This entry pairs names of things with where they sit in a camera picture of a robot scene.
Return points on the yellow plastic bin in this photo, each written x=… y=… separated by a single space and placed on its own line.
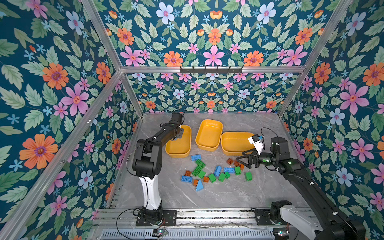
x=209 y=135
x=180 y=148
x=234 y=143

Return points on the right yellow plastic bin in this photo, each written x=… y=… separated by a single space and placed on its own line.
x=234 y=143

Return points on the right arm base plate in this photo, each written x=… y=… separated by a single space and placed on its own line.
x=268 y=217

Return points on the brown lego brick lower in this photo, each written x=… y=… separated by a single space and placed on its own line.
x=206 y=179

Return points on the left yellow plastic bin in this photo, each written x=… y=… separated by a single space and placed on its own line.
x=180 y=148

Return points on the blue sloped lego brick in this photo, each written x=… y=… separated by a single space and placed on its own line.
x=199 y=186

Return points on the black bracket on back rail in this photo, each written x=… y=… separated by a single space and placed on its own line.
x=211 y=70

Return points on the green long lego brick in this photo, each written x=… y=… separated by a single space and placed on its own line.
x=200 y=164

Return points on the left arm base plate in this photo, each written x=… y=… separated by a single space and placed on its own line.
x=147 y=218

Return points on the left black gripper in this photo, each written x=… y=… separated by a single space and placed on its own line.
x=180 y=132

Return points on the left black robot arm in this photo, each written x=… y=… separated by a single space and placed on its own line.
x=148 y=159

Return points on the blue flat lego brick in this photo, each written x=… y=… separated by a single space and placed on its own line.
x=230 y=170

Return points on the green lego small brick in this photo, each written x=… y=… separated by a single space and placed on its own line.
x=222 y=177

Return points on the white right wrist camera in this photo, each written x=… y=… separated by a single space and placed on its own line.
x=258 y=143

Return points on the brown lego brick cluster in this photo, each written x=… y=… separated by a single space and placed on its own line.
x=235 y=163

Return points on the blue lego brick top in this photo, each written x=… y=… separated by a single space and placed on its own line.
x=196 y=157

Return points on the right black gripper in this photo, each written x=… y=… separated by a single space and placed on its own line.
x=250 y=157

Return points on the aluminium front rail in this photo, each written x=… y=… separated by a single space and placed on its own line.
x=194 y=224

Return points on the middle yellow plastic bin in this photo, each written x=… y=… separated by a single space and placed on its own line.
x=209 y=135

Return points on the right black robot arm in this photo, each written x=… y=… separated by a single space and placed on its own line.
x=330 y=222

